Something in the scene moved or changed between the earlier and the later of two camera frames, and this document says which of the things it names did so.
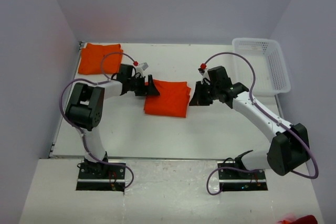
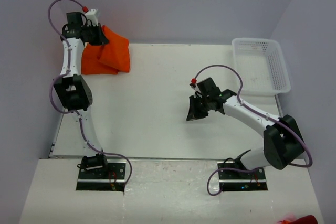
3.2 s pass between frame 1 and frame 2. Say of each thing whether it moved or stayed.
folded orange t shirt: stayed
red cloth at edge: stayed
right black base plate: stayed
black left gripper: moved
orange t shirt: moved
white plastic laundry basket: stayed
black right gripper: moved
